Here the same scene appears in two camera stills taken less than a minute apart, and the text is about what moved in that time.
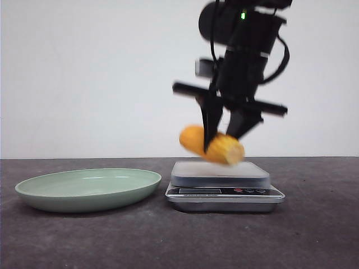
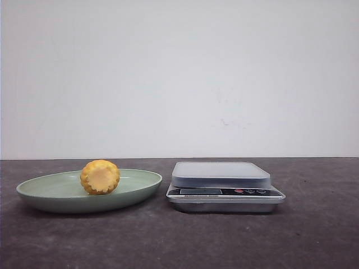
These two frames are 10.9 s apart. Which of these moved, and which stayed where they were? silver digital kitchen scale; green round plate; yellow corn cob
Moved: yellow corn cob
Stayed: green round plate; silver digital kitchen scale
